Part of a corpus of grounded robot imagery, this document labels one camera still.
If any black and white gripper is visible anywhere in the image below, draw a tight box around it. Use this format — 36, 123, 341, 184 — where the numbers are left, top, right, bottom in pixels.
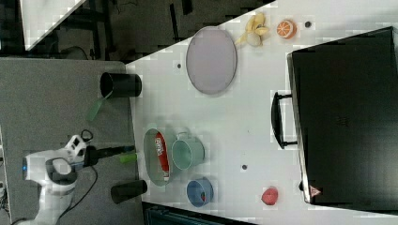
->
65, 135, 135, 167

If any black toaster oven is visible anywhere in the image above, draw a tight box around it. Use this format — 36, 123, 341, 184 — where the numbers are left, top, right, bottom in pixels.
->
286, 26, 398, 215

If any black utensil holder cup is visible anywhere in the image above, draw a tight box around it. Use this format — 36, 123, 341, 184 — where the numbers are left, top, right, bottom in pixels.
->
99, 72, 142, 98

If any red toy fruit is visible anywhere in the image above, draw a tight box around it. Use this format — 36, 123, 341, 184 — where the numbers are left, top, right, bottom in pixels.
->
261, 187, 279, 205

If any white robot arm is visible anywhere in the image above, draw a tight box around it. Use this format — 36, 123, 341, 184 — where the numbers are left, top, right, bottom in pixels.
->
18, 135, 134, 225

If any green toy pepper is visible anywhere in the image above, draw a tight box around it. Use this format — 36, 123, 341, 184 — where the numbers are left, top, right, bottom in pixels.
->
119, 153, 137, 163

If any toy orange half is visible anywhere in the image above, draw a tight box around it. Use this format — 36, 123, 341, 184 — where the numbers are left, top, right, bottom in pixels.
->
277, 20, 297, 39

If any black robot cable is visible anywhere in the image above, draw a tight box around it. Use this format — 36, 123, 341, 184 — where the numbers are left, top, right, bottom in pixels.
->
12, 128, 99, 225

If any red ketchup tube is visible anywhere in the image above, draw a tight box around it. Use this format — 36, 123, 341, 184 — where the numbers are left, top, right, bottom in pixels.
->
155, 132, 170, 181

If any dark blue crate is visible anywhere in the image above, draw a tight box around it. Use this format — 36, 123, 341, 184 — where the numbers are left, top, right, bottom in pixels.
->
142, 202, 254, 225

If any toy strawberry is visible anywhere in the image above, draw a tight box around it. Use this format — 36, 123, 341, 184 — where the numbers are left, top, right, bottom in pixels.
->
200, 192, 206, 202

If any green slotted spatula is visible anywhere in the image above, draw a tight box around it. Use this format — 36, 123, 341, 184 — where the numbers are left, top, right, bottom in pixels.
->
85, 92, 112, 122

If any green metal strainer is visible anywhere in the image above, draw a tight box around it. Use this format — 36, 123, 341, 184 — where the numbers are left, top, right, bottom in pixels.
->
144, 127, 180, 187

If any grey round plate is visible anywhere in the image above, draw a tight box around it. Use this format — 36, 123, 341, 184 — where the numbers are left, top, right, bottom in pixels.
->
186, 26, 237, 95

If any peeled toy banana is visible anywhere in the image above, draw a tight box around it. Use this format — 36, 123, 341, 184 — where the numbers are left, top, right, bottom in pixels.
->
235, 12, 269, 47

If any green metal mug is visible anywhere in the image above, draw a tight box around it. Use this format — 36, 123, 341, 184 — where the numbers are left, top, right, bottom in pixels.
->
172, 132, 205, 170

